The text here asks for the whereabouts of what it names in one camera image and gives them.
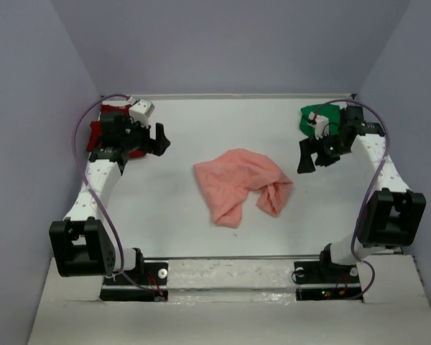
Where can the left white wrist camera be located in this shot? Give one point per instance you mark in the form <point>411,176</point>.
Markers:
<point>141,111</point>

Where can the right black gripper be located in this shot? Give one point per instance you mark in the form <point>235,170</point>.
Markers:
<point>309,146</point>

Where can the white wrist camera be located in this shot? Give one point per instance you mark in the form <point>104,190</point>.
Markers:
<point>320,124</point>
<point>141,111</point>

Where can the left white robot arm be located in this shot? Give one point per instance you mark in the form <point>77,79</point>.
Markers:
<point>85,242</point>

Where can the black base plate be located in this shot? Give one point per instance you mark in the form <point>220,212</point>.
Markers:
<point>316,283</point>
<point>150,286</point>

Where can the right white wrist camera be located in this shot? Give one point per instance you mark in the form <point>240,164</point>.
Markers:
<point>320,124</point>

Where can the pink t-shirt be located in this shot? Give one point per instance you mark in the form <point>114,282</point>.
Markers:
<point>226,182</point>

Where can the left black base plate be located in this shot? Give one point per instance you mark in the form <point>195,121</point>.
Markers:
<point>150,286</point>

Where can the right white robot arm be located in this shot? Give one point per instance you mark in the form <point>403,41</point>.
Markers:
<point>391,212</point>

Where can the white cardboard front cover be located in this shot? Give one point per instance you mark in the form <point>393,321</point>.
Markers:
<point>394,312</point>

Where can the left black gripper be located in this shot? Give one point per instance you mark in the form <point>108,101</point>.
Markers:
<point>156,147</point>

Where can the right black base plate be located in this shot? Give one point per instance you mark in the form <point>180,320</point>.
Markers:
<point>316,283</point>

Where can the green t-shirt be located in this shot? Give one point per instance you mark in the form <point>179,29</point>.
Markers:
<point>330,111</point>

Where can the red folded t-shirt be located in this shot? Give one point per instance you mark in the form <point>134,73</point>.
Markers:
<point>96,130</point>

